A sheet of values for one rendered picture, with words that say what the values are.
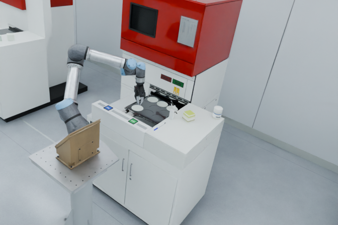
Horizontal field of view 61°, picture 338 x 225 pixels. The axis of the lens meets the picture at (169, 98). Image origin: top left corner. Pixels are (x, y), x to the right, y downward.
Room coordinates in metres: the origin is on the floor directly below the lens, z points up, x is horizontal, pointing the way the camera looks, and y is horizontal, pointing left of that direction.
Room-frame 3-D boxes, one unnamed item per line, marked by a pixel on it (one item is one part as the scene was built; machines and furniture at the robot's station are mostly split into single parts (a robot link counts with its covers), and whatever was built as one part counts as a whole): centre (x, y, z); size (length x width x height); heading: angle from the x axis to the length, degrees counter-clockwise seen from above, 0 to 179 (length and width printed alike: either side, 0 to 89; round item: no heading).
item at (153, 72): (2.42, 0.16, 1.02); 0.82 x 0.03 x 0.40; 59
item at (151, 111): (2.13, 0.11, 0.90); 0.34 x 0.34 x 0.01; 59
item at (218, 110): (2.02, -0.41, 1.01); 0.07 x 0.07 x 0.10
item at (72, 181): (1.48, 0.55, 0.75); 0.45 x 0.44 x 0.13; 149
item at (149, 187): (2.00, 0.09, 0.41); 0.97 x 0.64 x 0.82; 59
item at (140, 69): (2.05, 0.26, 1.27); 0.09 x 0.08 x 0.11; 113
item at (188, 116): (1.92, -0.18, 1.00); 0.07 x 0.07 x 0.07; 40
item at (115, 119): (1.85, 0.35, 0.89); 0.55 x 0.09 x 0.14; 59
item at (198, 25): (2.69, 0.00, 1.52); 0.81 x 0.75 x 0.59; 59
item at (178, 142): (1.85, -0.18, 0.89); 0.62 x 0.35 x 0.14; 149
